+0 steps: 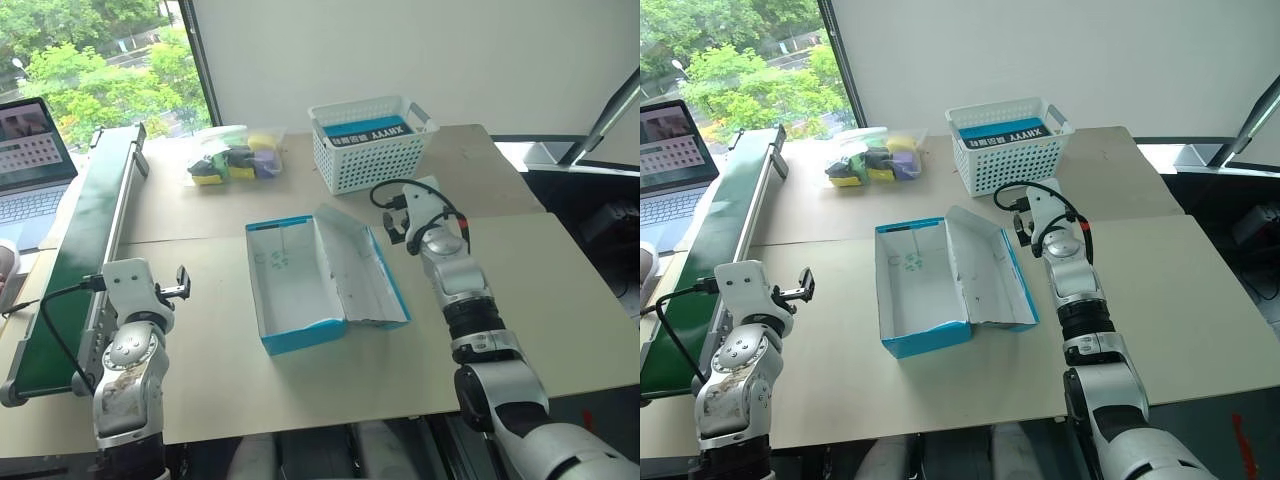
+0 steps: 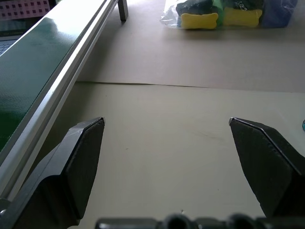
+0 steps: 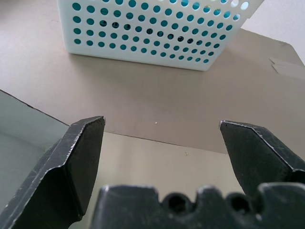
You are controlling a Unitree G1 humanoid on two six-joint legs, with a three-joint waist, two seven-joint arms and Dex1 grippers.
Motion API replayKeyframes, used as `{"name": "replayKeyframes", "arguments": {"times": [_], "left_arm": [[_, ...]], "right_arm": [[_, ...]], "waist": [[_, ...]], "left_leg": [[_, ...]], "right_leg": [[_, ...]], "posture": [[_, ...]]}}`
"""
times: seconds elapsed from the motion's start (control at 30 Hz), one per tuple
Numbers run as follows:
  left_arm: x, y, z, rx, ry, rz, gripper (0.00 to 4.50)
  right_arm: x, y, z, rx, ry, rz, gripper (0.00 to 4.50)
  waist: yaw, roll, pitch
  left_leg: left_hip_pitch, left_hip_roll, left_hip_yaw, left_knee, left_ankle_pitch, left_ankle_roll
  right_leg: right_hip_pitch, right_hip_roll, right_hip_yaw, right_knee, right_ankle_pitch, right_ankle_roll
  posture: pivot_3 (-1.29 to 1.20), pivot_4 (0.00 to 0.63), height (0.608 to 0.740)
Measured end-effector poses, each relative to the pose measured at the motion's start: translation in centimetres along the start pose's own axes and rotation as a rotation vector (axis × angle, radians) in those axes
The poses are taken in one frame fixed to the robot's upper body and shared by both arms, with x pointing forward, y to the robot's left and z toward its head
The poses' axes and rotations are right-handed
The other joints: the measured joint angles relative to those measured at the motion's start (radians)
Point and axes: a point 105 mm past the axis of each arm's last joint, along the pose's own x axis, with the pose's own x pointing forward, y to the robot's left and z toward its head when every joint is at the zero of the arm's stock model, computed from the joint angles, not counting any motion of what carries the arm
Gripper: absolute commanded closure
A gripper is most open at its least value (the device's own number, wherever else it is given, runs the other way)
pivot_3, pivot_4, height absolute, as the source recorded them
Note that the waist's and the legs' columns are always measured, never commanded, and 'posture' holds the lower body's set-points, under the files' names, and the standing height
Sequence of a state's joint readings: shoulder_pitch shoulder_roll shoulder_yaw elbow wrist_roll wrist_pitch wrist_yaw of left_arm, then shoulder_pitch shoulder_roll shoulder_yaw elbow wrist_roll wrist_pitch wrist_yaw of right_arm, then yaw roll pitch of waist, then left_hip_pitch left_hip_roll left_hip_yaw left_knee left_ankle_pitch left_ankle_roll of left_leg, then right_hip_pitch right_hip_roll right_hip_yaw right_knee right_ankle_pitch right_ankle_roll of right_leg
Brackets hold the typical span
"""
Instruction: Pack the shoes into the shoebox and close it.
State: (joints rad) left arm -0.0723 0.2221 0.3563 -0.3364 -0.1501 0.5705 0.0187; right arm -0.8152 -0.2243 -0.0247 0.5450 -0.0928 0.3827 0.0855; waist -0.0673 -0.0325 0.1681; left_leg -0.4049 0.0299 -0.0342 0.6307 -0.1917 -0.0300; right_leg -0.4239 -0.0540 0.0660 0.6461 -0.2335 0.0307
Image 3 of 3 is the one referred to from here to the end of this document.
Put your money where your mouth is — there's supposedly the white perforated plastic basket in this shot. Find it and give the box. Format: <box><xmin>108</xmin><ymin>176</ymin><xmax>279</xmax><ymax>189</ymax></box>
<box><xmin>56</xmin><ymin>0</ymin><xmax>257</xmax><ymax>72</ymax></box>

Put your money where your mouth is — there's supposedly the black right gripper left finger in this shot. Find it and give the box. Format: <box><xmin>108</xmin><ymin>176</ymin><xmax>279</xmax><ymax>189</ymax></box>
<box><xmin>0</xmin><ymin>115</ymin><xmax>106</xmax><ymax>229</ymax></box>

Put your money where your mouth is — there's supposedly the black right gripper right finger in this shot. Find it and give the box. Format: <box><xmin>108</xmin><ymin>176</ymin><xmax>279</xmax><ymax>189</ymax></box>
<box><xmin>219</xmin><ymin>120</ymin><xmax>305</xmax><ymax>195</ymax></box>

